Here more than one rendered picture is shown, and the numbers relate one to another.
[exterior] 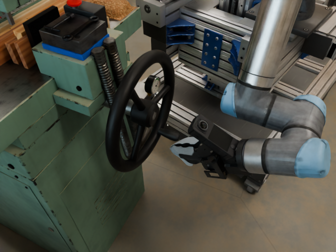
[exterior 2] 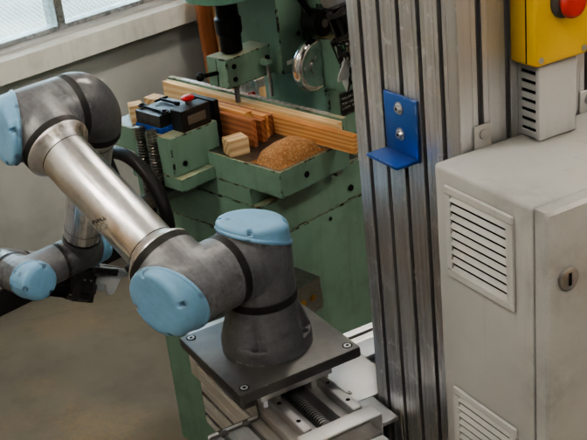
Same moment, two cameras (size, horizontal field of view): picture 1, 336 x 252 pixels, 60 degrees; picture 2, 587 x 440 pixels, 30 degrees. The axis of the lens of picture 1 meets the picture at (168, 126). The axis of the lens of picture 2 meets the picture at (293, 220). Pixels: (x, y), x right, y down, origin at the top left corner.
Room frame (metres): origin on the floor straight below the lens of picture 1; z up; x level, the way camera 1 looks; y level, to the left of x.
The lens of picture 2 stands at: (1.63, -1.84, 1.76)
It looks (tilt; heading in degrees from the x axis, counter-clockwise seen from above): 25 degrees down; 112
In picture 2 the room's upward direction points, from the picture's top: 6 degrees counter-clockwise
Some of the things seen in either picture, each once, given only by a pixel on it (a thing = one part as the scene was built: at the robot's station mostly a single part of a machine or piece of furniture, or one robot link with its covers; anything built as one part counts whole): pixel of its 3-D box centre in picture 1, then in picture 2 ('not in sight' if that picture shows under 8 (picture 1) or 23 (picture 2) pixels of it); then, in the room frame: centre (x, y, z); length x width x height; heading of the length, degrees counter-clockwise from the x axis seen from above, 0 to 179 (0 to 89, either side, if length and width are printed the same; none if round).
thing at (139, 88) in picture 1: (135, 96); (290, 298); (0.80, 0.12, 0.58); 0.12 x 0.08 x 0.08; 64
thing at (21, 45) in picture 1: (56, 32); (221, 124); (0.63, 0.26, 0.93); 0.22 x 0.01 x 0.06; 154
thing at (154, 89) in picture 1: (151, 86); not in sight; (0.77, 0.06, 0.65); 0.06 x 0.04 x 0.08; 154
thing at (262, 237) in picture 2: not in sight; (252, 254); (0.98, -0.43, 0.98); 0.13 x 0.12 x 0.14; 63
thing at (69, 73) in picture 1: (83, 57); (176, 142); (0.55, 0.19, 0.91); 0.15 x 0.14 x 0.09; 154
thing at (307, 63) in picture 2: not in sight; (313, 65); (0.80, 0.42, 1.02); 0.12 x 0.03 x 0.12; 64
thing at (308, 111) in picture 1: (296, 119); (33, 273); (0.44, -0.28, 0.83); 0.11 x 0.11 x 0.08; 63
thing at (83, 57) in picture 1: (78, 26); (172, 113); (0.55, 0.18, 0.99); 0.13 x 0.11 x 0.06; 154
